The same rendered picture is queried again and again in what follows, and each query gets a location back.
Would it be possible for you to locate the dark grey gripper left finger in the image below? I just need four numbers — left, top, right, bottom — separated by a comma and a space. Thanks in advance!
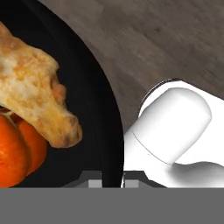
61, 170, 103, 189

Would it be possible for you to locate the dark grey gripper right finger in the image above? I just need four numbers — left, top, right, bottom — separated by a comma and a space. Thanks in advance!
122, 170, 168, 189

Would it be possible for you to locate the black bowl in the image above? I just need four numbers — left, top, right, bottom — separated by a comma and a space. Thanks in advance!
0, 0, 125, 189

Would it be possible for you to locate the orange squash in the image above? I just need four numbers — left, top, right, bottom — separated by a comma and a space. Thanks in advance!
0, 107, 49, 189

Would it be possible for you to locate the golden chicken drumstick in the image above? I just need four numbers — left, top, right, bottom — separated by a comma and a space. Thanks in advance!
0, 21, 84, 150

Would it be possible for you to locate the white rounded object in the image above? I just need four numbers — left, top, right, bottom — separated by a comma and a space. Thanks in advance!
120, 78, 224, 189

